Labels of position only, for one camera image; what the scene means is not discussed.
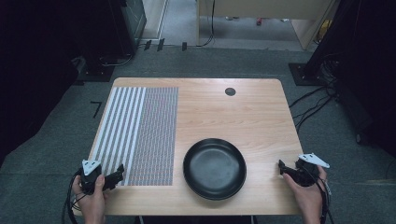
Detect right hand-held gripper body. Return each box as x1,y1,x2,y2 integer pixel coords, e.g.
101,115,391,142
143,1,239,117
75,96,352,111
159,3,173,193
293,152,331,188

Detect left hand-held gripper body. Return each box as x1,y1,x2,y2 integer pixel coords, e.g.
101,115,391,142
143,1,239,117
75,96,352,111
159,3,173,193
79,159,105,196

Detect person's left hand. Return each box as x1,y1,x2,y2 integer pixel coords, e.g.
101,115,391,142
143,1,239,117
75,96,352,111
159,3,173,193
71,174,107,217

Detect person's right hand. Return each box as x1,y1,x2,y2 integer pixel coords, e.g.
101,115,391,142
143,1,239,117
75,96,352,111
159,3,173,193
282,165,329,217

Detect striped woven placemat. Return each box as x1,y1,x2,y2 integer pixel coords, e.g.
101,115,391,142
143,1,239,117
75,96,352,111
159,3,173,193
90,86,179,188

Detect black round plate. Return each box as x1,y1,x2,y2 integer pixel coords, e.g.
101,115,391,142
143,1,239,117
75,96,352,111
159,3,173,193
182,137,248,202

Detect black stand base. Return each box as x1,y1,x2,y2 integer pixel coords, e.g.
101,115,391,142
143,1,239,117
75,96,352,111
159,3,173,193
288,63,326,87

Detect black curtain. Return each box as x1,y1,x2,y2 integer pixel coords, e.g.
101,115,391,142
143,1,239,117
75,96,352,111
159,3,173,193
303,0,396,158
0,0,138,166

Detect yellow object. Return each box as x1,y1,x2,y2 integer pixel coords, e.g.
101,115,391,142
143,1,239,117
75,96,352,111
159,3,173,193
317,19,332,43

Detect dark cabinet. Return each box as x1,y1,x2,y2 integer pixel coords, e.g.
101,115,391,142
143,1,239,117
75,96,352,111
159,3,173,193
119,0,148,58

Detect light wooden desk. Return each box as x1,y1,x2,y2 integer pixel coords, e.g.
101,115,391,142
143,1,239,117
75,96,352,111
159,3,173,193
196,0,340,51

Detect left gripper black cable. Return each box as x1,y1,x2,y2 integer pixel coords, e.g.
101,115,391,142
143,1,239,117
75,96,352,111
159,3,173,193
61,168,86,224

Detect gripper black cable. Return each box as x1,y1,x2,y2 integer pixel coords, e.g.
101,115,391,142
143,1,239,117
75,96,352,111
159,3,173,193
61,168,86,224
313,174,336,224

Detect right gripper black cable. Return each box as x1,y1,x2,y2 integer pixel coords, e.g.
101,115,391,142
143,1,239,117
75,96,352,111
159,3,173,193
313,174,336,224

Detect black floor cables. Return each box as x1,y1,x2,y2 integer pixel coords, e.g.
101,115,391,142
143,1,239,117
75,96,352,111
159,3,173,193
289,59,340,133

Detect hanging black cable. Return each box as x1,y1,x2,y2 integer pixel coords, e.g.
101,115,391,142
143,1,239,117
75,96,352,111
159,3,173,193
197,0,217,49

